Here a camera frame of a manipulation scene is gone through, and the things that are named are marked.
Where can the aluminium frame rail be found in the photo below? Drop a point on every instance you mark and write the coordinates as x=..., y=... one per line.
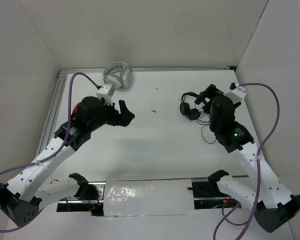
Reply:
x=56, y=99

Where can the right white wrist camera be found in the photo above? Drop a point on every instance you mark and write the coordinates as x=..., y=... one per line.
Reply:
x=236, y=94

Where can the white headphones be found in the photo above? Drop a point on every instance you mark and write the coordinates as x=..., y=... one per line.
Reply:
x=118, y=74

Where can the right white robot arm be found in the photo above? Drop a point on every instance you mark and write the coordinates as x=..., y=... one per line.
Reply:
x=271, y=203

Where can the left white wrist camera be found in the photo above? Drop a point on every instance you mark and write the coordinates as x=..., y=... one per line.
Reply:
x=105, y=94

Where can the black wired headphones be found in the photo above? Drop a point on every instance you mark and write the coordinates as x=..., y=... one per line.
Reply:
x=194, y=114

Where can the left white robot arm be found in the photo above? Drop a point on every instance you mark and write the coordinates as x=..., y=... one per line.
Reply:
x=23, y=197

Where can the white taped centre panel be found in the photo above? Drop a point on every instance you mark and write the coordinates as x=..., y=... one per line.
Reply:
x=148, y=198

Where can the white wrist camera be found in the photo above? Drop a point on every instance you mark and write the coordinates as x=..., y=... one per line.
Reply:
x=236, y=94
x=105, y=94

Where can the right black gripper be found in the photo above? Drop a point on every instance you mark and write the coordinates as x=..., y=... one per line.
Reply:
x=208, y=92

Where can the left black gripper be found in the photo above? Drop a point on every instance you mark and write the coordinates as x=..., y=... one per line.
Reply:
x=126, y=116

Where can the red headphones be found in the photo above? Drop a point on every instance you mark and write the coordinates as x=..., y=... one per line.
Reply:
x=74, y=112

